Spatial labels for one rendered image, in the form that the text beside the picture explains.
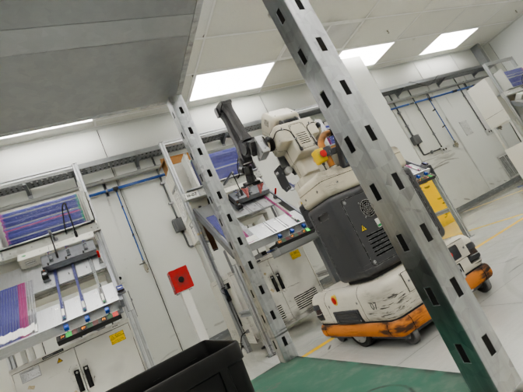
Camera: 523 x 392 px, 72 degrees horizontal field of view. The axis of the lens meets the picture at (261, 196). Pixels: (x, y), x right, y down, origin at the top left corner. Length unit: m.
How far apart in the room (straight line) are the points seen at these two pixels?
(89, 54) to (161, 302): 3.89
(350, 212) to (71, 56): 1.31
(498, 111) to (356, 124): 6.32
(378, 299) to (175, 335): 3.12
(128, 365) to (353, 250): 1.70
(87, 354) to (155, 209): 2.30
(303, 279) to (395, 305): 1.55
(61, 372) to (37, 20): 2.36
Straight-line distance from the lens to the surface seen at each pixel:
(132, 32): 0.64
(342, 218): 1.64
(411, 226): 0.33
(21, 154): 4.96
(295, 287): 3.01
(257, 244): 2.62
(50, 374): 2.75
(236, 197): 3.06
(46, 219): 3.02
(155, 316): 4.38
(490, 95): 6.67
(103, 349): 2.72
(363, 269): 1.66
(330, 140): 3.87
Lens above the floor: 0.51
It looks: 11 degrees up
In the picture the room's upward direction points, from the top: 25 degrees counter-clockwise
